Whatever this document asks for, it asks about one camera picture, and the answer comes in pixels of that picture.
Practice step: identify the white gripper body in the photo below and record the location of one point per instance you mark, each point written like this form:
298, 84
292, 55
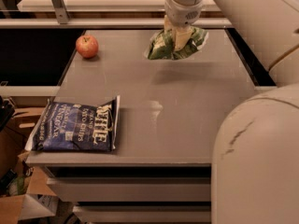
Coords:
182, 12

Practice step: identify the green jalapeno chip bag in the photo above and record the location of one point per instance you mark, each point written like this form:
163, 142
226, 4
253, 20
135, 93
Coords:
162, 46

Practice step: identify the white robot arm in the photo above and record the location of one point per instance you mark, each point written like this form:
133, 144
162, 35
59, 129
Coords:
255, 160

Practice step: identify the blue kettle chip bag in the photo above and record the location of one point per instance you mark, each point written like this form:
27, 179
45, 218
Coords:
75, 127

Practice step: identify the grey drawer cabinet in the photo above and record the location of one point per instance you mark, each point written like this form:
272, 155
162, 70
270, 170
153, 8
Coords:
169, 115

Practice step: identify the red apple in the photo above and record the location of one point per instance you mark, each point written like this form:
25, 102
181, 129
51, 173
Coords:
87, 46

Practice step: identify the cardboard box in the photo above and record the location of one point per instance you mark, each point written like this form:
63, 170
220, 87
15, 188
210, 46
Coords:
24, 193

